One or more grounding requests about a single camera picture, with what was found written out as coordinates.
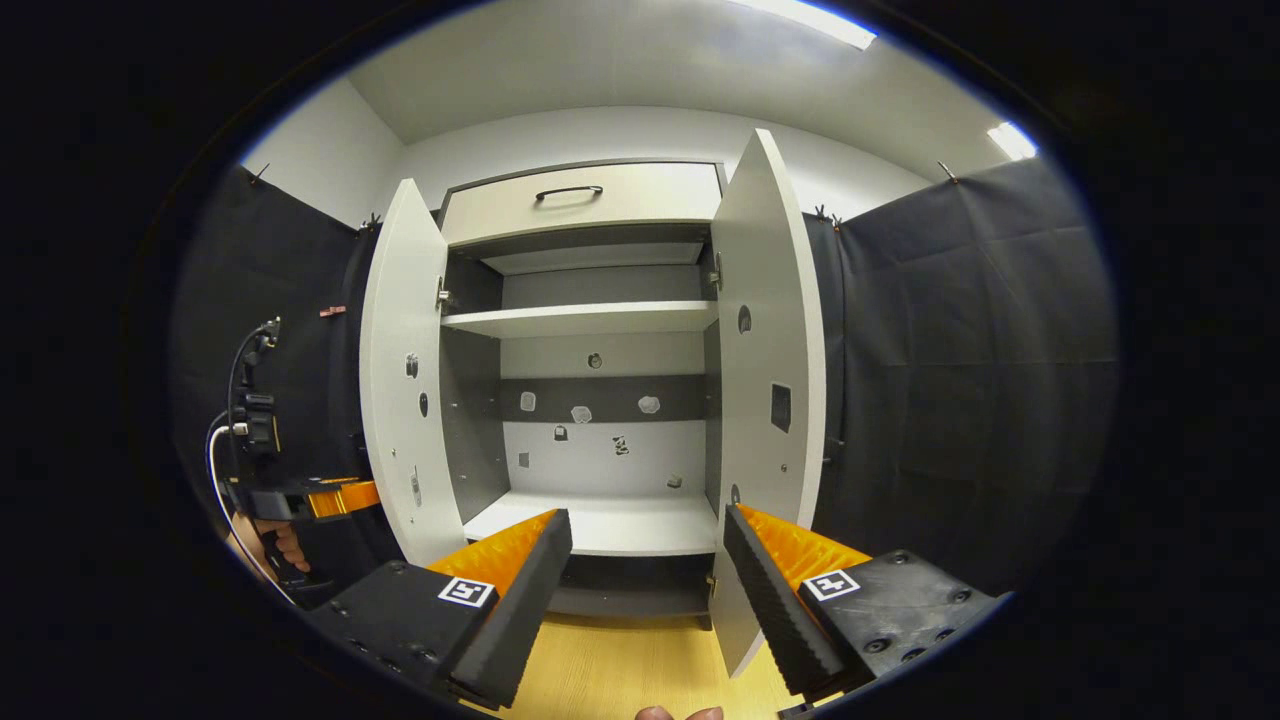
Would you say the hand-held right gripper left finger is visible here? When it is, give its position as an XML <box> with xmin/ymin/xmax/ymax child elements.
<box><xmin>305</xmin><ymin>508</ymin><xmax>573</xmax><ymax>711</ymax></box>

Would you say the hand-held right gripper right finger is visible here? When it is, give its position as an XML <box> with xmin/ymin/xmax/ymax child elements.
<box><xmin>722</xmin><ymin>503</ymin><xmax>1011</xmax><ymax>701</ymax></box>

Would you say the cabinet door with camera sticker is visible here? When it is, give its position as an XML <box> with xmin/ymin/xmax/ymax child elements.
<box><xmin>360</xmin><ymin>178</ymin><xmax>469</xmax><ymax>569</ymax></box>

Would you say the beige double-door shoe cabinet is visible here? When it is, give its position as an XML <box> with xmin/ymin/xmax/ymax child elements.
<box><xmin>436</xmin><ymin>158</ymin><xmax>727</xmax><ymax>629</ymax></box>

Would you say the cabinet door with headphone sticker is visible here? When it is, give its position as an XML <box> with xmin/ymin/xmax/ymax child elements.
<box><xmin>708</xmin><ymin>128</ymin><xmax>827</xmax><ymax>679</ymax></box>

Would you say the white cabinet shelf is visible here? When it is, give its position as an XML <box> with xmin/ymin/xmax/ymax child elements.
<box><xmin>442</xmin><ymin>302</ymin><xmax>719</xmax><ymax>339</ymax></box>
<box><xmin>463</xmin><ymin>490</ymin><xmax>723</xmax><ymax>557</ymax></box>
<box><xmin>480</xmin><ymin>242</ymin><xmax>707</xmax><ymax>276</ymax></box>

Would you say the beige cabinet drawer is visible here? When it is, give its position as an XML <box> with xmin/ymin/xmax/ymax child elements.
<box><xmin>440</xmin><ymin>162</ymin><xmax>723</xmax><ymax>247</ymax></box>

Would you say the short ceiling light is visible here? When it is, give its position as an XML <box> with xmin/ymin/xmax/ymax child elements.
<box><xmin>987</xmin><ymin>121</ymin><xmax>1039</xmax><ymax>162</ymax></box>

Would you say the long ceiling light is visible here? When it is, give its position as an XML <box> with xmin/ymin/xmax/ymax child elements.
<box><xmin>730</xmin><ymin>0</ymin><xmax>879</xmax><ymax>51</ymax></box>

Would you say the white cable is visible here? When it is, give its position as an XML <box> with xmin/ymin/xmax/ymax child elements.
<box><xmin>206</xmin><ymin>422</ymin><xmax>276</xmax><ymax>586</ymax></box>

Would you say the black cable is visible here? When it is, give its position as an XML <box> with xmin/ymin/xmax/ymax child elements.
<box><xmin>226</xmin><ymin>318</ymin><xmax>283</xmax><ymax>481</ymax></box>

